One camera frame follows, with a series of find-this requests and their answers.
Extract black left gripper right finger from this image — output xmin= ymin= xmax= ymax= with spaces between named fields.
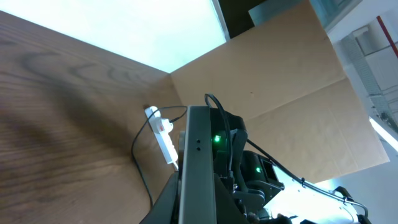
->
xmin=214 ymin=174 xmax=248 ymax=224

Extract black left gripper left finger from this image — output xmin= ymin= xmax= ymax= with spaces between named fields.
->
xmin=140 ymin=172 xmax=178 ymax=224

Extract black USB charging cable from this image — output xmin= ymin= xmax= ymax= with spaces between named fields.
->
xmin=130 ymin=105 xmax=188 ymax=209

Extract bronze Galaxy smartphone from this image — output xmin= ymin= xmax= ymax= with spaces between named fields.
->
xmin=178 ymin=106 xmax=216 ymax=224

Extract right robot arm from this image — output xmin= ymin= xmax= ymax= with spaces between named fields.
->
xmin=210 ymin=108 xmax=370 ymax=223

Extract white charger plug adapter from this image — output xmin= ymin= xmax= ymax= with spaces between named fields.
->
xmin=144 ymin=106 xmax=161 ymax=122

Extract white power strip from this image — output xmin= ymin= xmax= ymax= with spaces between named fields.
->
xmin=149 ymin=118 xmax=178 ymax=165

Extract brown cardboard panel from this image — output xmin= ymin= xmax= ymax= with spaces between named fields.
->
xmin=170 ymin=0 xmax=391 ymax=184

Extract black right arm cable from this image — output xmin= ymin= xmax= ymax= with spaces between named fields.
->
xmin=203 ymin=93 xmax=369 ymax=218

